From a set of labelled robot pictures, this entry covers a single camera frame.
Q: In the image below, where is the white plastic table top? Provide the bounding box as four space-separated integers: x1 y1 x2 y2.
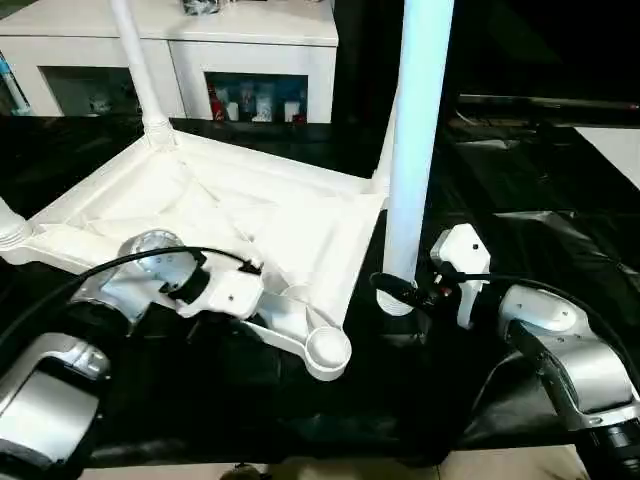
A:
0 117 389 384

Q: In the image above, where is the black table mat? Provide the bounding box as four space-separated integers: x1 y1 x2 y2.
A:
0 112 640 469

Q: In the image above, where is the black robot foot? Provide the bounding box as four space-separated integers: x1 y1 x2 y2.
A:
222 462 271 480

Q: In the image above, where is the red white bottle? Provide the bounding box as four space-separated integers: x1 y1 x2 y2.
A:
208 84 225 121

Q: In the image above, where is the white patterned figure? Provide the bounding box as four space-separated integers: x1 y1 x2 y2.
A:
253 87 275 123

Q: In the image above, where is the long black pole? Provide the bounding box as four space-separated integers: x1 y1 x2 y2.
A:
457 93 640 111

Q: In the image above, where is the white flat board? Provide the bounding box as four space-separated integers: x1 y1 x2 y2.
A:
572 126 640 191

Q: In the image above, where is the black fabric covered furniture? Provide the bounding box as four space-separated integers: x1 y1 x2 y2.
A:
332 0 640 101

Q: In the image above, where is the white glass-door cabinet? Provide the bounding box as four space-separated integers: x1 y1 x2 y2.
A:
0 0 340 124

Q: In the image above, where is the blue white pole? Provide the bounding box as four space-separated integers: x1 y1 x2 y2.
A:
0 49 29 116

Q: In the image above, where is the black shiny bundle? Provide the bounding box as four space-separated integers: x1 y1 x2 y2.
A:
182 0 221 16

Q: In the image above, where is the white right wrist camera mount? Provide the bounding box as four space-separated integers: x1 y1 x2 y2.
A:
429 223 491 331

